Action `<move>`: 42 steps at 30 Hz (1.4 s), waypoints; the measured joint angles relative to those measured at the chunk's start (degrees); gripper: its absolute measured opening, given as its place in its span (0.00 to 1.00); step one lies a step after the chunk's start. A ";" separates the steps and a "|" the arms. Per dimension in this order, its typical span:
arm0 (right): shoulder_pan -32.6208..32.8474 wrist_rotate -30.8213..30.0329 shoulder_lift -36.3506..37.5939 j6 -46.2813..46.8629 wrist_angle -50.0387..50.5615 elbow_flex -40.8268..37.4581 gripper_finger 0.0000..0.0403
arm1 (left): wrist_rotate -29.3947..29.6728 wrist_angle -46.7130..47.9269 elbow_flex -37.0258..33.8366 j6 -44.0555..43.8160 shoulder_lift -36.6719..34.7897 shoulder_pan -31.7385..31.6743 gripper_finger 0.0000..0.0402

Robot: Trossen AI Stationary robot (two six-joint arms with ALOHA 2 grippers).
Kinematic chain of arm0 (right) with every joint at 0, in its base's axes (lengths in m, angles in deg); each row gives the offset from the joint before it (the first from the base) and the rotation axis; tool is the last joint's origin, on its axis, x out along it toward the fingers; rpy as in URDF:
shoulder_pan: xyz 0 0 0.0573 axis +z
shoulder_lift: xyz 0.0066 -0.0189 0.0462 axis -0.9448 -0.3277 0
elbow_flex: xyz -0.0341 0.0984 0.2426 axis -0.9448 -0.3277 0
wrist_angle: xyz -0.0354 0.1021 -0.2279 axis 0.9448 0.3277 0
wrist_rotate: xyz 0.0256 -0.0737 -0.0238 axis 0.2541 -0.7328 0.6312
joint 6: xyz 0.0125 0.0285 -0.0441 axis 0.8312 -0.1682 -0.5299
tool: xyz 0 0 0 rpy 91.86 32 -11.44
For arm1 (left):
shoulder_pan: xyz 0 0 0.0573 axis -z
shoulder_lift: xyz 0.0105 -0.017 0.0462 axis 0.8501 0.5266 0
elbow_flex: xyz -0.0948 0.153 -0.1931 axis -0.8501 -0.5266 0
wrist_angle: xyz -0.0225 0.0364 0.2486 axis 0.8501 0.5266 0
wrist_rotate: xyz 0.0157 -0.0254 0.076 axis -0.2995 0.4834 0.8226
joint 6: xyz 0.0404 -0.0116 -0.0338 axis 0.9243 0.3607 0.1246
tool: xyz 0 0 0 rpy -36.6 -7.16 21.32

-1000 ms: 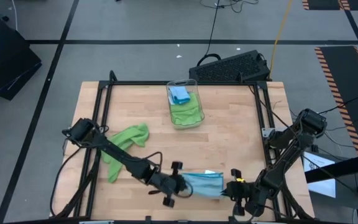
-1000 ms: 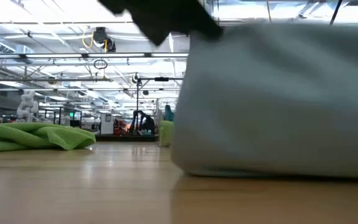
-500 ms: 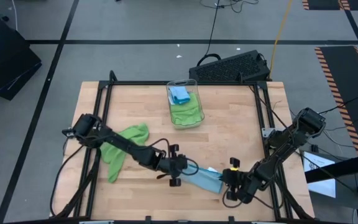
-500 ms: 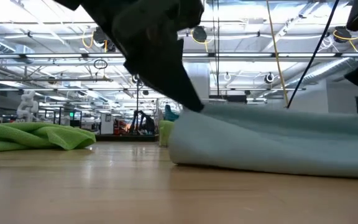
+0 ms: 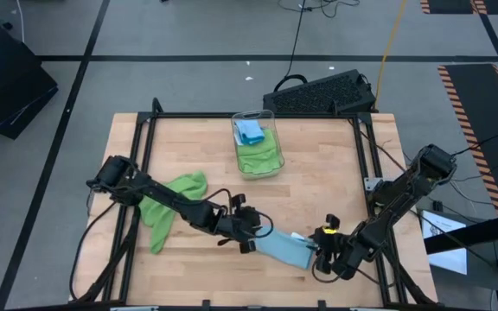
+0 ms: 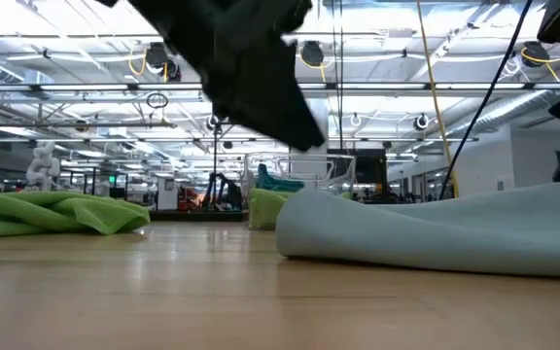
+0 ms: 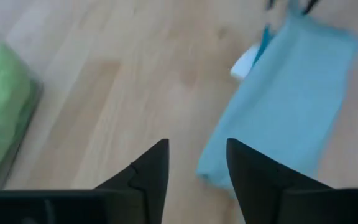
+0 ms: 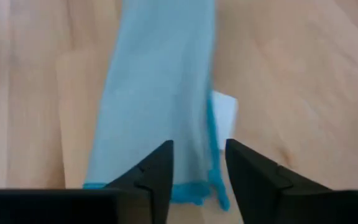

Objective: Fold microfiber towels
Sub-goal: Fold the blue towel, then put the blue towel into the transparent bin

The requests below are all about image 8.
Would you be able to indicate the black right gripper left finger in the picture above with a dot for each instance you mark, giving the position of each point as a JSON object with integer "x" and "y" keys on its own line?
{"x": 120, "y": 207}

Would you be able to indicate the light blue microfiber towel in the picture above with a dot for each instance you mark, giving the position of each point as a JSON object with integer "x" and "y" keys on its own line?
{"x": 160, "y": 77}

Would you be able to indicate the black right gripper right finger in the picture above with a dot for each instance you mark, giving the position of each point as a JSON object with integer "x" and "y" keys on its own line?
{"x": 275, "y": 202}

